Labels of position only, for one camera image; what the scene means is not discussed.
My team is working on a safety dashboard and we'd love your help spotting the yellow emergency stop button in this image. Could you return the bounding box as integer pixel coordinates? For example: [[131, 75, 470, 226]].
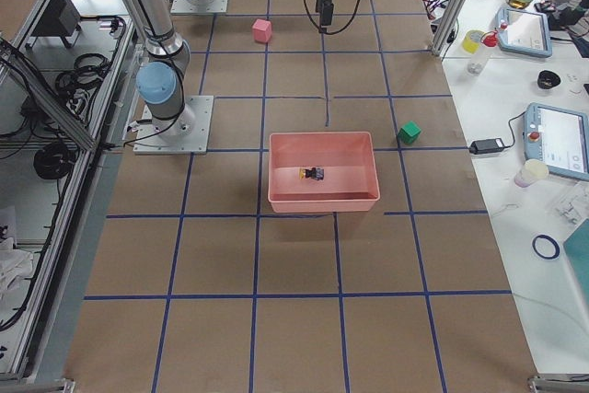
[[299, 167, 325, 181]]

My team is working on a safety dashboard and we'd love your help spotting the pink cube near centre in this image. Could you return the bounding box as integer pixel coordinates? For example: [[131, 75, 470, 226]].
[[251, 19, 272, 44]]

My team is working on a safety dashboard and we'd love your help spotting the yellow tape roll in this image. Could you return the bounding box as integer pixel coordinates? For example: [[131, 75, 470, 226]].
[[461, 29, 485, 54]]

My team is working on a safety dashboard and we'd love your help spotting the green cube near bin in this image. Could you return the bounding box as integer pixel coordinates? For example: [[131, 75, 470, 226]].
[[397, 121, 422, 144]]

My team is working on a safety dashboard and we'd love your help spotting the red capped squeeze bottle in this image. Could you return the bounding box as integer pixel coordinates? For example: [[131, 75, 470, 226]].
[[467, 20, 508, 75]]

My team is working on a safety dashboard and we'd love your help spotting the pink plastic bin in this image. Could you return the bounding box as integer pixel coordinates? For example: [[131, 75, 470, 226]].
[[268, 132, 381, 214]]

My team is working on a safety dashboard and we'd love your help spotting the upper teach pendant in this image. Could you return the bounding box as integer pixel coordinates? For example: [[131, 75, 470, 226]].
[[495, 7, 552, 58]]

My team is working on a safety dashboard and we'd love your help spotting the teach pendant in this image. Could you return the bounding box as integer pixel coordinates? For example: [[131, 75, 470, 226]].
[[495, 7, 552, 58], [523, 103, 588, 181]]

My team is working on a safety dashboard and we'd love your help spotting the black power adapter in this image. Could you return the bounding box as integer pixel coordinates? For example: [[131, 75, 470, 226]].
[[468, 138, 506, 155]]

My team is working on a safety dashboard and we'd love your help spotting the white paper cup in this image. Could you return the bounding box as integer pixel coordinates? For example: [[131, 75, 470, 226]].
[[514, 159, 549, 188]]

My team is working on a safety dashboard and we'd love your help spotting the lower teach pendant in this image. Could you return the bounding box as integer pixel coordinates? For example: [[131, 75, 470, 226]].
[[523, 103, 588, 181]]

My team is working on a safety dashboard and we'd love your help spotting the teal box corner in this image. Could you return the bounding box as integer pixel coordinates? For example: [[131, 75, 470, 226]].
[[564, 219, 589, 300]]

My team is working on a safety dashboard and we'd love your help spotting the aluminium frame post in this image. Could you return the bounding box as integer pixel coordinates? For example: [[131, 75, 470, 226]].
[[430, 0, 489, 57]]

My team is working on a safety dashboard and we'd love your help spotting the blue tape ring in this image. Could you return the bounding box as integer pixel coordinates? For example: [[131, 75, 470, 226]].
[[532, 235, 561, 260]]

